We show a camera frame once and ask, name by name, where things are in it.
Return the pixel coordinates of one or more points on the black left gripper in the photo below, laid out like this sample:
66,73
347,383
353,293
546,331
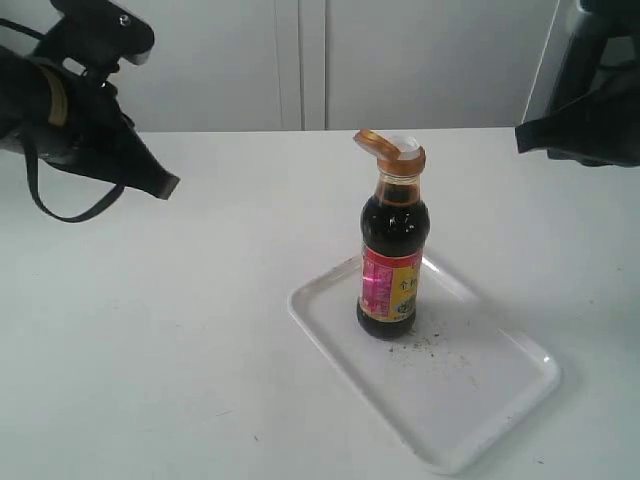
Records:
98,140

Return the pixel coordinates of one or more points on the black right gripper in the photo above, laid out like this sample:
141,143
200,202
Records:
598,129

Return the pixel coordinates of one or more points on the dark soy sauce bottle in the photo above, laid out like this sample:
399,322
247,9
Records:
394,224

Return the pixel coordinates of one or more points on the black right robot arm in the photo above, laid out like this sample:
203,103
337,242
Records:
590,45

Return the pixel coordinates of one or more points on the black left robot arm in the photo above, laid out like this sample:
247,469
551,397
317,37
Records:
32,101

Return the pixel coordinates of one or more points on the white rectangular plastic tray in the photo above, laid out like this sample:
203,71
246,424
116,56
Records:
453,386

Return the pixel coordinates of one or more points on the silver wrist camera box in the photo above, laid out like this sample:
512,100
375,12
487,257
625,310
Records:
96,34

